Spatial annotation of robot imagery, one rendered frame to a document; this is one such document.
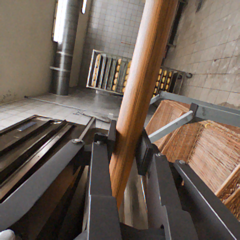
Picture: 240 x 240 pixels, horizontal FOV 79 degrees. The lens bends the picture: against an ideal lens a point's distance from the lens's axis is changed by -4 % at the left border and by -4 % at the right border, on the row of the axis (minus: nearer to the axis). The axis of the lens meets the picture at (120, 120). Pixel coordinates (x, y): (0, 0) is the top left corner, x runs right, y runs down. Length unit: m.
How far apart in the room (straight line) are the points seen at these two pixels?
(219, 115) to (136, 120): 0.47
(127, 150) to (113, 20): 5.25
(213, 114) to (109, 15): 5.05
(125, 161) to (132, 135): 0.03
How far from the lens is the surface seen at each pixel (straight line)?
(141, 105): 0.15
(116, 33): 5.26
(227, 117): 0.62
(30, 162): 1.13
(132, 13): 5.43
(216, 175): 1.01
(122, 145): 0.17
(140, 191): 0.99
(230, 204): 0.67
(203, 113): 0.57
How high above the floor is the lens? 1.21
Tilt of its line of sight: 3 degrees down
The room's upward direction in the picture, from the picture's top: 78 degrees counter-clockwise
